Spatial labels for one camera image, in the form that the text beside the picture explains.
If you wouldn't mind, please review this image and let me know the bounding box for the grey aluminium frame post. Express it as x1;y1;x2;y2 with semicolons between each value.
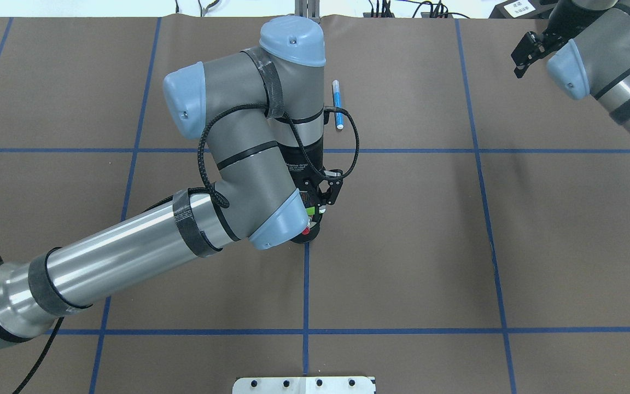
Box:
293;0;321;22

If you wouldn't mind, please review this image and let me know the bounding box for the black device with label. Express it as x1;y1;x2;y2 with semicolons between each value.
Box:
488;1;558;20

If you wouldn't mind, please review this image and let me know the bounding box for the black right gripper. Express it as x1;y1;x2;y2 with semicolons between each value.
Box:
511;1;603;78

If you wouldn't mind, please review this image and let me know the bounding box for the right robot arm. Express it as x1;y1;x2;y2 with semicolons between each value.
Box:
511;1;630;134

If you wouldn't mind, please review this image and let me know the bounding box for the black mesh pen cup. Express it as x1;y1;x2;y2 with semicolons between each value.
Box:
290;216;322;244

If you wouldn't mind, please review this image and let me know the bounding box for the blue marker pen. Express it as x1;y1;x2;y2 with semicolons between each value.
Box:
331;79;345;131

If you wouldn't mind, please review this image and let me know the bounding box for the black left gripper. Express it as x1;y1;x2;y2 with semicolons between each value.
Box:
282;137;343;215

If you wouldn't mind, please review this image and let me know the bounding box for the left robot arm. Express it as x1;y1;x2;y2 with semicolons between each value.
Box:
0;15;333;349

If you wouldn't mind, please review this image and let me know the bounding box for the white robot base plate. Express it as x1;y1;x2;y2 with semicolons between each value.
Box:
232;376;377;393

